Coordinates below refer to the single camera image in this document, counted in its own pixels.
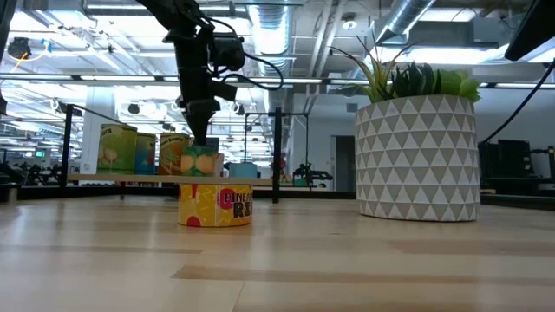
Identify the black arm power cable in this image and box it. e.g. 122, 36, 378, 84
478, 58, 555, 146

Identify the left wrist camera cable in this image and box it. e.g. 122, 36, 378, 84
216, 50, 285, 92

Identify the artificial succulent in patterned pot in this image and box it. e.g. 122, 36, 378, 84
329, 36, 482, 223

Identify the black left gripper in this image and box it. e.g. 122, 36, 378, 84
163, 25, 238, 146

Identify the dark doorway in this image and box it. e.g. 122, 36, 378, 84
332, 134, 357, 192

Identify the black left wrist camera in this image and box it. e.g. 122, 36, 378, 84
209, 33, 246, 73

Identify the low yellow pineapple can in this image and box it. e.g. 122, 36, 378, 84
178, 184, 254, 228

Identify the wooden shelf black metal frame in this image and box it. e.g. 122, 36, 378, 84
60, 103, 311, 205

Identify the low blue can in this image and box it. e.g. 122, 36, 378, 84
228, 162, 258, 179

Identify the tall orange label can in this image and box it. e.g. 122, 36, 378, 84
158, 132, 192, 176

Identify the green peach label can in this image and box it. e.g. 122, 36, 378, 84
180, 146, 225, 178

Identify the tall green label can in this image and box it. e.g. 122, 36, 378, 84
96, 123, 139, 175

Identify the silver spiral air duct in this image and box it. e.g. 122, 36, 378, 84
246, 0, 296, 79
375, 0, 437, 44

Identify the dark background workstation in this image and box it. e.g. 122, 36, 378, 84
479, 138, 555, 183

